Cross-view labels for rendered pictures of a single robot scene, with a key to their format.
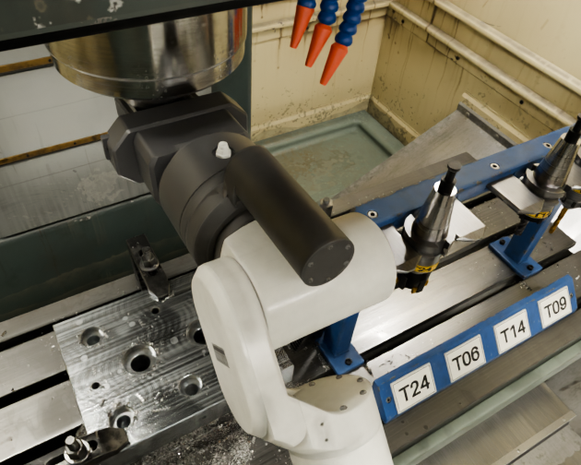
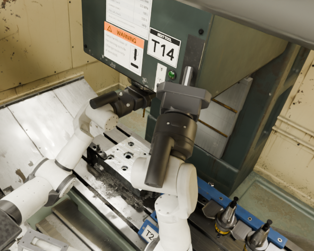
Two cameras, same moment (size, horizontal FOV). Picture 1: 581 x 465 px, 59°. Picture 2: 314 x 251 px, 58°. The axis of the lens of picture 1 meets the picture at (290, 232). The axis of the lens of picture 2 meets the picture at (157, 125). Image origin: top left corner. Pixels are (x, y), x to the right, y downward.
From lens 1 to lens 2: 87 cm
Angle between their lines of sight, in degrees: 50
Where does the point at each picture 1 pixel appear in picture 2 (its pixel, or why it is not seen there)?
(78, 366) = (121, 144)
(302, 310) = (90, 111)
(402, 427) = (138, 239)
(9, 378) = (119, 140)
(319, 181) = (279, 222)
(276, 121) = (293, 188)
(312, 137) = (304, 210)
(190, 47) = not seen: hidden behind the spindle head
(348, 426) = (78, 131)
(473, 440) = not seen: outside the picture
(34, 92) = not seen: hidden behind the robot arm
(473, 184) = (205, 191)
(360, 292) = (98, 119)
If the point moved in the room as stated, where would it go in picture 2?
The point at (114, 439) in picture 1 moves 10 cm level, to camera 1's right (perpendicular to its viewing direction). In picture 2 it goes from (103, 156) to (106, 171)
